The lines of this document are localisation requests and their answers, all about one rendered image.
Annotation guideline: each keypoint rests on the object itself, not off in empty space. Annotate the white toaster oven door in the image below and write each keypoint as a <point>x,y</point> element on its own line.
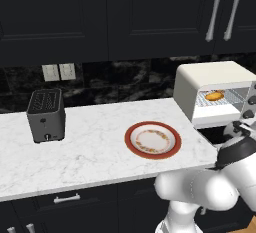
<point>213,113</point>

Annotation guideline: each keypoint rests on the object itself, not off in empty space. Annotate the black cupboard door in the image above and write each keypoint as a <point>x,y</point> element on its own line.
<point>76,220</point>
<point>6,218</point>
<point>248,13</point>
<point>160,13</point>
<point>50,17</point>

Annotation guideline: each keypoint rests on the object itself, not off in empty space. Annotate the white toaster oven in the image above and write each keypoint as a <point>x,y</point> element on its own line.
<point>210,75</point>

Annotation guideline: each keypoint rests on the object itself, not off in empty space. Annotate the golden baguette bread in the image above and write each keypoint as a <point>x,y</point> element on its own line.
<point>214,95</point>

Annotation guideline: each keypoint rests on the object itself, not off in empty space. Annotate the red rimmed white plate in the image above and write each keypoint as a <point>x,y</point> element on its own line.
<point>153,140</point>

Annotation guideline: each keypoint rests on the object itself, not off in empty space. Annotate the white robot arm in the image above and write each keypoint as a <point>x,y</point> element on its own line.
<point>200,190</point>

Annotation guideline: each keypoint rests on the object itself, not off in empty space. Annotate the dark grey toaster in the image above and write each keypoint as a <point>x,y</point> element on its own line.
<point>46,117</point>

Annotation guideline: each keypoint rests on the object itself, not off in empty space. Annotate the dark toaster oven knob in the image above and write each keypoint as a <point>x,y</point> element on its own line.
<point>254,85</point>
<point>252,100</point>
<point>248,113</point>

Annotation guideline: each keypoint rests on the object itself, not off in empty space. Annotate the black upper cupboard door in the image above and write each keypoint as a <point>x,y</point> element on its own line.
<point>50,17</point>
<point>248,13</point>
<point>160,13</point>

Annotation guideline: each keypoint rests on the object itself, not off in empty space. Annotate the black drawer front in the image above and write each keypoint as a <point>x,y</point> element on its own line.
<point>136,203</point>
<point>86,195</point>

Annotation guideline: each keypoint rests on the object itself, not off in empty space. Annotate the white wall outlet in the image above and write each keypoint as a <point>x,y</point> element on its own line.
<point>67,71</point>
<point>50,72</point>

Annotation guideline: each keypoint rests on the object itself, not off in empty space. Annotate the black lower cupboard door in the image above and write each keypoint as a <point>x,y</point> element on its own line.
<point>76,220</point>
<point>6,218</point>

